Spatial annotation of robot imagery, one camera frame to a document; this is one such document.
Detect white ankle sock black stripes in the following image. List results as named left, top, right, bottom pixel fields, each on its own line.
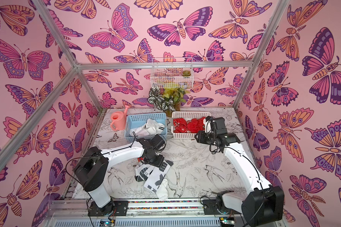
left=144, top=119, right=158, bottom=135

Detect light blue plastic basket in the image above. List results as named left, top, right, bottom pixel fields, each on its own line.
left=124, top=113, right=168, bottom=142

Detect white plastic basket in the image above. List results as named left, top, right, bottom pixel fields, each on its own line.
left=171, top=111, right=211, bottom=140

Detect plain white sock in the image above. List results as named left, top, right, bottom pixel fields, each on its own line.
left=130, top=126, right=150, bottom=136

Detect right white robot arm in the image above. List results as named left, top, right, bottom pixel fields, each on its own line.
left=195, top=116, right=285, bottom=227

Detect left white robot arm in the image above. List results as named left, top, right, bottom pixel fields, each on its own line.
left=74, top=134, right=166, bottom=209

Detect small succulent in basket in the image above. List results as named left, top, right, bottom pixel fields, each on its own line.
left=182, top=70, right=192, bottom=77

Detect white sock chevron pattern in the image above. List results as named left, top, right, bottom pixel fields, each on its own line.
left=135, top=160, right=173, bottom=200

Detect pink watering can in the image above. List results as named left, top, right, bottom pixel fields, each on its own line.
left=110, top=105, right=131, bottom=131

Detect potted green leafy plant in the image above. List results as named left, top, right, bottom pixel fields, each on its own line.
left=147, top=86, right=190, bottom=117

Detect white wire wall basket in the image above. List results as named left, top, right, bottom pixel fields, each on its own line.
left=149, top=57, right=194, bottom=89

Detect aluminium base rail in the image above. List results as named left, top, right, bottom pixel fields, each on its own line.
left=41, top=197, right=247, bottom=227

